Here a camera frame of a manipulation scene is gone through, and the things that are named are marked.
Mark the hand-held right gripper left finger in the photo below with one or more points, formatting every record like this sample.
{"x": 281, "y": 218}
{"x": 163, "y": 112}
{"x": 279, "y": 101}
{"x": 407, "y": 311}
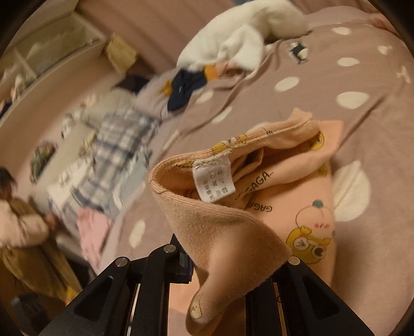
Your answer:
{"x": 155, "y": 290}

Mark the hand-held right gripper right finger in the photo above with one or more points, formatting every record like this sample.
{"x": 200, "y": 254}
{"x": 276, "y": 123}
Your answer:
{"x": 291, "y": 307}

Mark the peach cartoon print garment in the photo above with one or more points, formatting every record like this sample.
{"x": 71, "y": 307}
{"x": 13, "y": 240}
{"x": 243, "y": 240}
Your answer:
{"x": 220, "y": 226}

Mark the pink cloth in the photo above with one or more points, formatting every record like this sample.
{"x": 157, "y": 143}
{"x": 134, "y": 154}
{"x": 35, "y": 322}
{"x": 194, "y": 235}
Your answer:
{"x": 93, "y": 236}

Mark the plaid cloth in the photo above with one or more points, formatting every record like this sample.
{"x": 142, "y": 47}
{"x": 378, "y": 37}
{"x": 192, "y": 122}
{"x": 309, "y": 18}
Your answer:
{"x": 113, "y": 155}

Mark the small colourful floor object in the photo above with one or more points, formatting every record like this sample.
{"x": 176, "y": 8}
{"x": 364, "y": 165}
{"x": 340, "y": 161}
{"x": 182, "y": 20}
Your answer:
{"x": 42, "y": 160}

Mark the navy blue cloth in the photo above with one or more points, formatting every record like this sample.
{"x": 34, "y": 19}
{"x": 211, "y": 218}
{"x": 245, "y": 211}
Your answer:
{"x": 184, "y": 89}

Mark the yellowish paper bag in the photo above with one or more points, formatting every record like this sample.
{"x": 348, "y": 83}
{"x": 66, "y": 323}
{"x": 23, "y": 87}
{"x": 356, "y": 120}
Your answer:
{"x": 122, "y": 53}

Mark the white plush toy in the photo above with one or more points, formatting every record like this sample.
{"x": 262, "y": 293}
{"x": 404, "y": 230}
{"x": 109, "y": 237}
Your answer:
{"x": 239, "y": 42}

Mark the white shelf unit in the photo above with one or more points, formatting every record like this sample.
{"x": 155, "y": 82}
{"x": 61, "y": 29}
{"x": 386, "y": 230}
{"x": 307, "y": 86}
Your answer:
{"x": 48, "y": 48}

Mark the pink curtain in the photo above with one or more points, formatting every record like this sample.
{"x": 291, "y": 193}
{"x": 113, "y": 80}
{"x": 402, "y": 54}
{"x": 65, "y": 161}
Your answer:
{"x": 145, "y": 19}

